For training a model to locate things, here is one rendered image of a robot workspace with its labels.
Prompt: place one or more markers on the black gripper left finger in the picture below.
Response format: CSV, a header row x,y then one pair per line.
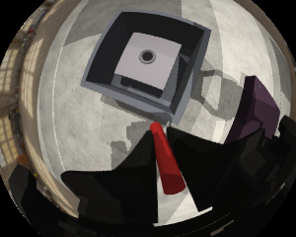
x,y
135,179

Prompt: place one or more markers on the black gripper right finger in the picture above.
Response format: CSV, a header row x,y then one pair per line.
x,y
206,164

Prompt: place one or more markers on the red peg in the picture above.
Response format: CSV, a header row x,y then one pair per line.
x,y
172,179

